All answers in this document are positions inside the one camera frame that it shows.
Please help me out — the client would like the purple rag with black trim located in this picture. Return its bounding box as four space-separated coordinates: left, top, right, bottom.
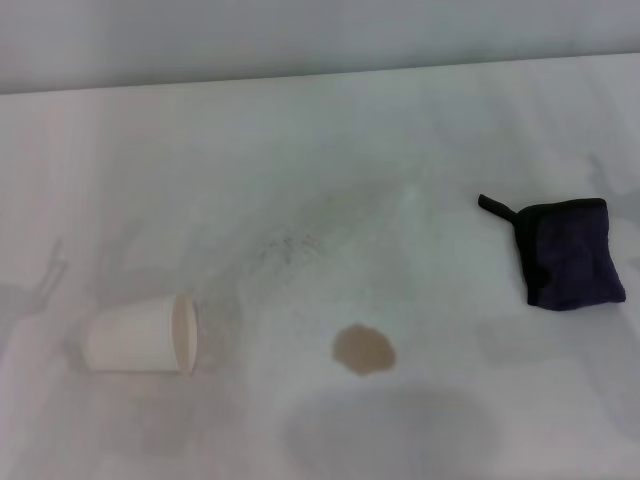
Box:
477 193 628 312

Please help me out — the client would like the brown water stain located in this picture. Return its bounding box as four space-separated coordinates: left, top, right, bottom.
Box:
330 323 399 379

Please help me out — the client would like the white paper cup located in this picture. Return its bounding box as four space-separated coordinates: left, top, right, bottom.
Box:
83 293 200 376

